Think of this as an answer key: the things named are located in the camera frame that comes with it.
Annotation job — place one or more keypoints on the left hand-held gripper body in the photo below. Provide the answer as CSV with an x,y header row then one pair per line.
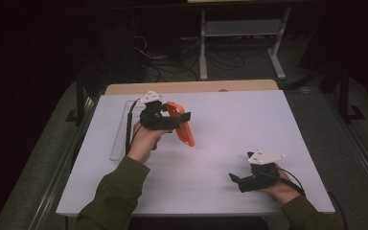
x,y
155,119

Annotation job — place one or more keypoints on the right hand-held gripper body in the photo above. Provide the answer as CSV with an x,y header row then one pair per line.
x,y
258,179

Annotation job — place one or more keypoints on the orange phone case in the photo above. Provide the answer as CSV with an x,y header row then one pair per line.
x,y
182,127

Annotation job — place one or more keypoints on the clear plastic tray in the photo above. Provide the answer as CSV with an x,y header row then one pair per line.
x,y
121,140

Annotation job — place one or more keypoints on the person's left hand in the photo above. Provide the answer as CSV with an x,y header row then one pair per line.
x,y
145,142

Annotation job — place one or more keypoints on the person's right hand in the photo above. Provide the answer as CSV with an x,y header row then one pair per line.
x,y
282,191

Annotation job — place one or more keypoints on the beige wooden table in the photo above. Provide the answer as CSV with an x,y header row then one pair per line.
x,y
188,87

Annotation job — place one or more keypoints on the black metal stand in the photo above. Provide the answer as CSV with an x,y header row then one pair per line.
x,y
345,96
80,96

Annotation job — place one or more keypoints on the white metal table frame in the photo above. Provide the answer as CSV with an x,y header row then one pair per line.
x,y
242,28

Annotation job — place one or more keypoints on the grey metal floor rail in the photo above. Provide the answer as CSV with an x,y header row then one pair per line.
x,y
59,172
364,156

